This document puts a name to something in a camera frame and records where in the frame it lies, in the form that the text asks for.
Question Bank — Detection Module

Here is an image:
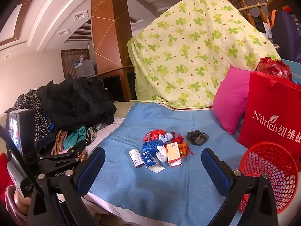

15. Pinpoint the black plastic bag ball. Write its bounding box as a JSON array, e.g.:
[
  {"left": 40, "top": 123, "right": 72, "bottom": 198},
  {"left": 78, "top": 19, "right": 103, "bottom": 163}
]
[{"left": 187, "top": 130, "right": 209, "bottom": 146}]

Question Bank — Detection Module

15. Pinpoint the orange packet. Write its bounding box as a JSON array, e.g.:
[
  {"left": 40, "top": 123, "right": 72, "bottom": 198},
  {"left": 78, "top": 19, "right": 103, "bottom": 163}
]
[{"left": 178, "top": 142, "right": 195, "bottom": 158}]

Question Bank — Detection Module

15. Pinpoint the orange white carton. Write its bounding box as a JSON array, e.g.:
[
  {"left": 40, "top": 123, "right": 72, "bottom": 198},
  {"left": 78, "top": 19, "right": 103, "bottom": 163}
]
[{"left": 166, "top": 142, "right": 182, "bottom": 167}]

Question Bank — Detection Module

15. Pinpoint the white medicine box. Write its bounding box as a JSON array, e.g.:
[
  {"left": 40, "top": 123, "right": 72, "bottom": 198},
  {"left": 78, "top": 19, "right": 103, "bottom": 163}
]
[{"left": 128, "top": 148, "right": 144, "bottom": 168}]

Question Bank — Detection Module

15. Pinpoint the red fabric bundle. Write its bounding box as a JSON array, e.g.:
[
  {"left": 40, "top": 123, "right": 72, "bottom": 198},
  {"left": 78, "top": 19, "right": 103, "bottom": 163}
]
[{"left": 171, "top": 134, "right": 184, "bottom": 144}]

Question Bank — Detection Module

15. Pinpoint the blue plastic bag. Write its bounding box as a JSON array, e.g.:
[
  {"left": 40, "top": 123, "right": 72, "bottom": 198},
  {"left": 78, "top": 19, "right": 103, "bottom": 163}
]
[{"left": 142, "top": 139, "right": 164, "bottom": 157}]

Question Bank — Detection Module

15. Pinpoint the red plastic bag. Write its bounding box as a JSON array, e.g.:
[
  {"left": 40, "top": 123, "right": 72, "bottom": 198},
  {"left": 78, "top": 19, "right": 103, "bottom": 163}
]
[{"left": 142, "top": 129, "right": 166, "bottom": 142}]

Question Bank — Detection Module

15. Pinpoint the person's left hand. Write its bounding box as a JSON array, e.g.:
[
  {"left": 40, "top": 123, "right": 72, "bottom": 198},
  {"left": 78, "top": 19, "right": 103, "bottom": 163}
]
[{"left": 14, "top": 189, "right": 31, "bottom": 215}]

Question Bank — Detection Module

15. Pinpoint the striped orange garment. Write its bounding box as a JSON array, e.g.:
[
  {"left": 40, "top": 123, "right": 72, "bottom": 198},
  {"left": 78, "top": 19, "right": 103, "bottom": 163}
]
[{"left": 50, "top": 130, "right": 68, "bottom": 155}]

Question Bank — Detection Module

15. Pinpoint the red plastic mesh basket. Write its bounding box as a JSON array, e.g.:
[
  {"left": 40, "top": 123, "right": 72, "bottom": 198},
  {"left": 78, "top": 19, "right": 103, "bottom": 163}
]
[{"left": 239, "top": 142, "right": 298, "bottom": 214}]

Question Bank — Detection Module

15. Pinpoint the teal garment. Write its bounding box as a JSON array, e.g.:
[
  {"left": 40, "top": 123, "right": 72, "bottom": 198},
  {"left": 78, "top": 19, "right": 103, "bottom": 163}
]
[{"left": 63, "top": 126, "right": 87, "bottom": 150}]

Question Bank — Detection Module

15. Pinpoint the polka dot black garment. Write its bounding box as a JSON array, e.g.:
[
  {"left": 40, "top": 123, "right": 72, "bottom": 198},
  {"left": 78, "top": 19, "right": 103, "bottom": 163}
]
[{"left": 5, "top": 89, "right": 50, "bottom": 141}]

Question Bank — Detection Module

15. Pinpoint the blue blanket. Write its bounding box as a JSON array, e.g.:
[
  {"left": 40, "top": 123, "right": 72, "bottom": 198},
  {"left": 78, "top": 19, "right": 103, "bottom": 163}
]
[{"left": 89, "top": 103, "right": 246, "bottom": 225}]

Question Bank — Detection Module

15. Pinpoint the black clothes pile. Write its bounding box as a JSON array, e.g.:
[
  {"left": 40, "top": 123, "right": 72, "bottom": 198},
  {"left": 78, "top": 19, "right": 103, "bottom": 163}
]
[{"left": 38, "top": 76, "right": 116, "bottom": 130}]

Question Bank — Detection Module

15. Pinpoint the red Nilrich paper bag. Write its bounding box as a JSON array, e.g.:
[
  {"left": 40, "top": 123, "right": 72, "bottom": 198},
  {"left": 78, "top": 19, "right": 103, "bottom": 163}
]
[{"left": 238, "top": 71, "right": 300, "bottom": 165}]

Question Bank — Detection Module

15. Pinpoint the pink pillow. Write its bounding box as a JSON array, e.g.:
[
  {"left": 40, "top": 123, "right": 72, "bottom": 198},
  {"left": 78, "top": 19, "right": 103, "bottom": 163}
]
[{"left": 212, "top": 66, "right": 251, "bottom": 135}]

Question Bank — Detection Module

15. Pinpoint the red crumpled bag on top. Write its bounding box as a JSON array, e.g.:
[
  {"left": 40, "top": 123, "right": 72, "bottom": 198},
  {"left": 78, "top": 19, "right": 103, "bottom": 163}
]
[{"left": 257, "top": 57, "right": 292, "bottom": 81}]

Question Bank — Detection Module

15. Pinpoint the light blue cardboard box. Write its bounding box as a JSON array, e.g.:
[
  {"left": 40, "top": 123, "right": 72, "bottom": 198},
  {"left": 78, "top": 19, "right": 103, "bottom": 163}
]
[{"left": 282, "top": 59, "right": 301, "bottom": 85}]

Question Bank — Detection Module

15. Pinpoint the clover print quilt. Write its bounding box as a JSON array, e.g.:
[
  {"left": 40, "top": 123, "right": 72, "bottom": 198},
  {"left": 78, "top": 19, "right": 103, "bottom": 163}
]
[{"left": 128, "top": 0, "right": 280, "bottom": 109}]

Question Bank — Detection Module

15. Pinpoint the brown wooden pillar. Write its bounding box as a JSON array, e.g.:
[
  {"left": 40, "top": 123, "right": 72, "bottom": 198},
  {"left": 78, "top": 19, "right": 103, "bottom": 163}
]
[{"left": 91, "top": 0, "right": 133, "bottom": 101}]

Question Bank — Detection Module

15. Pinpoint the dark blue backpack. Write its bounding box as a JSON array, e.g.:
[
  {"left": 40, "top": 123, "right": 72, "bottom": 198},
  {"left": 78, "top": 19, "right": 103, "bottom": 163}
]
[{"left": 268, "top": 10, "right": 300, "bottom": 63}]

